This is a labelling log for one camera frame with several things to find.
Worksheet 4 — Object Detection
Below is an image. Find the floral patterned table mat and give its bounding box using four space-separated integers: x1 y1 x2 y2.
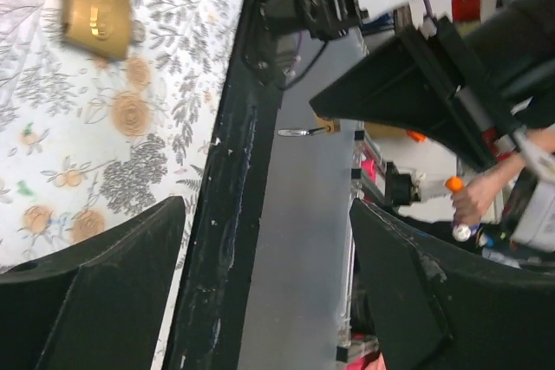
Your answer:
0 0 257 370

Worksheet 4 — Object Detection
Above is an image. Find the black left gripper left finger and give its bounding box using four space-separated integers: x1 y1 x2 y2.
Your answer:
1 197 186 370

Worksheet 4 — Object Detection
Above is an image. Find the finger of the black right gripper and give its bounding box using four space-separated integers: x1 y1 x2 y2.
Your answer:
310 17 520 171

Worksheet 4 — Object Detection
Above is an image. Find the large brass padlock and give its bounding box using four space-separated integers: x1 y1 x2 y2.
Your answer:
39 0 145 62

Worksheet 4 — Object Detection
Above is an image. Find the orange handled tool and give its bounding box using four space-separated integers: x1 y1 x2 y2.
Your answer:
445 176 480 243

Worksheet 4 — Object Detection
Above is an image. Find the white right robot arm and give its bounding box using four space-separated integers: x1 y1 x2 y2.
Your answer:
261 0 554 181

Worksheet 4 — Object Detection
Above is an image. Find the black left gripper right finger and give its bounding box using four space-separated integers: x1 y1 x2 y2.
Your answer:
350 199 554 369

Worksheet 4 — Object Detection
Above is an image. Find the person's hand in background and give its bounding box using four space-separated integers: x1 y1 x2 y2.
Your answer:
467 153 526 220

